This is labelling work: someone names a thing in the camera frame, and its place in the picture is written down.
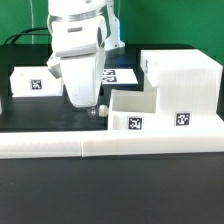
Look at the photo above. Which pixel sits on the fiducial marker sheet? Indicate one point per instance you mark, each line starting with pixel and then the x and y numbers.
pixel 119 76

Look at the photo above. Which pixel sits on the white drawer cabinet box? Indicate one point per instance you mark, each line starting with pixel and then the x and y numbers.
pixel 187 84

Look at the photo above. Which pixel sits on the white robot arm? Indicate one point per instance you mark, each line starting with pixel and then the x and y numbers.
pixel 82 33

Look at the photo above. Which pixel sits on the white drawer tray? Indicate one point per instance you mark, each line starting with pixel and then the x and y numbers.
pixel 130 110
pixel 35 81

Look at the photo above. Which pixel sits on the white front drawer tray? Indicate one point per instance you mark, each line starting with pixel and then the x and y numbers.
pixel 130 110

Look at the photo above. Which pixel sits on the white L-shaped fence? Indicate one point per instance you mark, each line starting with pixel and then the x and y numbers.
pixel 108 143

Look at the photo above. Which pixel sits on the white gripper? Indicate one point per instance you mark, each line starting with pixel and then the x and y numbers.
pixel 82 76

